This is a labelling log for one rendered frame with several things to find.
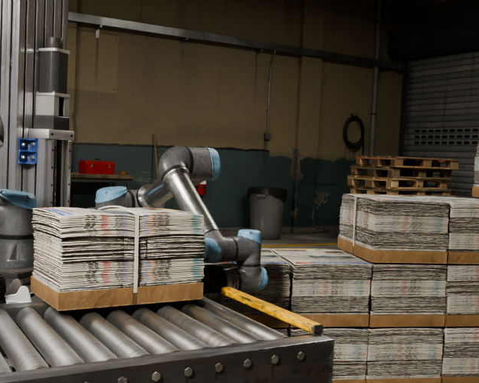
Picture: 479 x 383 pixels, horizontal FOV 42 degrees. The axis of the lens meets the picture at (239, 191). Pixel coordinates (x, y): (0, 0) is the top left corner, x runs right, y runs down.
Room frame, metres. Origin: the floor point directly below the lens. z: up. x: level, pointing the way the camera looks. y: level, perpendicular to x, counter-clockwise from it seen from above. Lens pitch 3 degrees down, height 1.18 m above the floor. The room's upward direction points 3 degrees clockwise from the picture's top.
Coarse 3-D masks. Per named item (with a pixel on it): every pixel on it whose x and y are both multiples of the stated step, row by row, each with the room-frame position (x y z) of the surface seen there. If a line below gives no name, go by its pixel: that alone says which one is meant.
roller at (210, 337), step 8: (152, 304) 1.62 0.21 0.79; (160, 304) 1.60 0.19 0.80; (160, 312) 1.57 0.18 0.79; (168, 312) 1.54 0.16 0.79; (176, 312) 1.52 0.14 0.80; (168, 320) 1.52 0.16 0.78; (176, 320) 1.49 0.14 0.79; (184, 320) 1.47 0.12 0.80; (192, 320) 1.46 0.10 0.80; (184, 328) 1.44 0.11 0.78; (192, 328) 1.41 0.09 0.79; (200, 328) 1.40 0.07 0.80; (208, 328) 1.39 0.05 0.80; (200, 336) 1.37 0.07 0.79; (208, 336) 1.35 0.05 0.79; (216, 336) 1.34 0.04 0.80; (224, 336) 1.34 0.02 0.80; (208, 344) 1.33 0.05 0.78; (216, 344) 1.31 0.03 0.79; (224, 344) 1.29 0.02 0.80; (232, 344) 1.28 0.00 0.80
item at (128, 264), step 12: (132, 216) 1.54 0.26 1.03; (144, 216) 1.56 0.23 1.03; (132, 228) 1.54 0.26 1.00; (144, 228) 1.56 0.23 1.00; (132, 240) 1.54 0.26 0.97; (144, 240) 1.55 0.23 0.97; (132, 252) 1.53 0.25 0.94; (144, 252) 1.55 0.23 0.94; (132, 264) 1.54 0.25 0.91; (144, 264) 1.56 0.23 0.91; (132, 276) 1.54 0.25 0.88; (144, 276) 1.56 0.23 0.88
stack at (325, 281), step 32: (288, 256) 2.34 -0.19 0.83; (320, 256) 2.35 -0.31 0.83; (352, 256) 2.44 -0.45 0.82; (288, 288) 2.15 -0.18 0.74; (320, 288) 2.18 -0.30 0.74; (352, 288) 2.21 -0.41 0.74; (384, 288) 2.22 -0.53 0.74; (416, 288) 2.25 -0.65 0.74; (448, 288) 2.27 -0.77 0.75; (352, 352) 2.20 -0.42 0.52; (384, 352) 2.22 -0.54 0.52; (416, 352) 2.23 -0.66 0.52; (448, 352) 2.27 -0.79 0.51
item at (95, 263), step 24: (48, 216) 1.54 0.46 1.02; (72, 216) 1.46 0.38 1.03; (96, 216) 1.49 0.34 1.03; (120, 216) 1.55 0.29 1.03; (48, 240) 1.55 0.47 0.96; (72, 240) 1.46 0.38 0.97; (96, 240) 1.49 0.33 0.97; (120, 240) 1.52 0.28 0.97; (48, 264) 1.55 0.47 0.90; (72, 264) 1.46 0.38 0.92; (96, 264) 1.50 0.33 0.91; (120, 264) 1.52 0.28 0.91; (72, 288) 1.46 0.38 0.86; (96, 288) 1.49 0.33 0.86
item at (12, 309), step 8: (208, 296) 1.76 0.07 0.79; (216, 296) 1.77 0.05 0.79; (0, 304) 1.52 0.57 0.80; (8, 304) 1.53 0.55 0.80; (16, 304) 1.53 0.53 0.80; (24, 304) 1.53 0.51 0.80; (32, 304) 1.54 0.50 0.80; (40, 304) 1.54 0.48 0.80; (48, 304) 1.54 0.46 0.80; (8, 312) 1.49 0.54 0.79; (16, 312) 1.50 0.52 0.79; (40, 312) 1.53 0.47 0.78; (32, 344) 1.52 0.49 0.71; (0, 352) 1.48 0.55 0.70
